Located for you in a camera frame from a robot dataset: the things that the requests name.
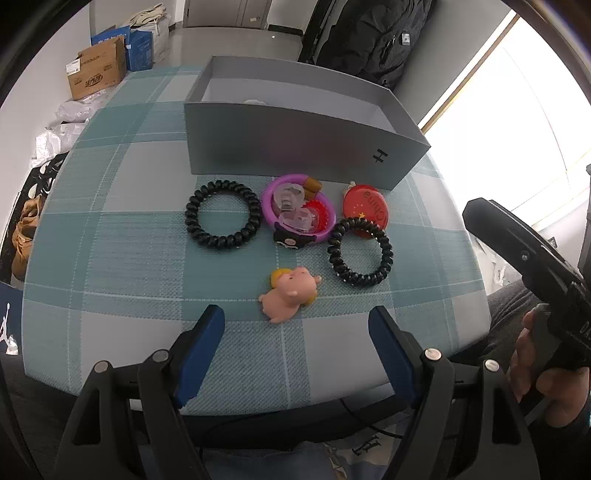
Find red China flag badge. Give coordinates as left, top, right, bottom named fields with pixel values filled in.
left=342, top=182, right=390, bottom=230

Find black spiral hair tie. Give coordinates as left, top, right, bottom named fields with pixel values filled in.
left=184, top=180, right=264, bottom=251
left=327, top=217, right=395, bottom=287

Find red clear hair clips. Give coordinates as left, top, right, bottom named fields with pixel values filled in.
left=271, top=183, right=329, bottom=234

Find pink pig toy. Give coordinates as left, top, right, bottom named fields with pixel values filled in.
left=259, top=266, right=322, bottom=324

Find purple ring bracelet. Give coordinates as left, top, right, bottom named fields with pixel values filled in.
left=260, top=173, right=338, bottom=251

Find grey cardboard box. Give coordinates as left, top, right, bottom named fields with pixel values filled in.
left=184, top=56, right=430, bottom=190

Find person's right hand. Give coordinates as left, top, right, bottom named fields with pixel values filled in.
left=507, top=304, right=590, bottom=428

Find navy Jordan shoe box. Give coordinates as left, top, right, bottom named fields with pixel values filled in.
left=0, top=282, right=23, bottom=356

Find teal plaid tablecloth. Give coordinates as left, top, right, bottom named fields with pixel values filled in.
left=20, top=67, right=490, bottom=415

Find tan suede shoes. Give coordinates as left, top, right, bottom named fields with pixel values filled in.
left=11, top=195, right=46, bottom=281

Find black backpack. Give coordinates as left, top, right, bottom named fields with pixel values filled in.
left=315, top=0, right=437, bottom=90

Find black white sneakers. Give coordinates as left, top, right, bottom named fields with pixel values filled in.
left=27, top=153, right=67, bottom=199

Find white plastic parcel bag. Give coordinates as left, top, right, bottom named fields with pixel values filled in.
left=32, top=121, right=87, bottom=163

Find black metal rack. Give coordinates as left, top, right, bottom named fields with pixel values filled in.
left=297, top=0, right=336, bottom=63

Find grey plastic parcel bag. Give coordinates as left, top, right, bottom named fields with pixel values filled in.
left=55, top=87, right=115, bottom=123

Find grey door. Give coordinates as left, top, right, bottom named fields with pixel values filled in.
left=183, top=0, right=271, bottom=29

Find brown cardboard box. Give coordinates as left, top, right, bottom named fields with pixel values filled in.
left=65, top=36, right=127, bottom=100

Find blue cardboard box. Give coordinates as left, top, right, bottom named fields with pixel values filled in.
left=90, top=26, right=153, bottom=72

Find white tote bag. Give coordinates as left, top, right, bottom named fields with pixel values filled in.
left=127, top=3, right=170, bottom=63

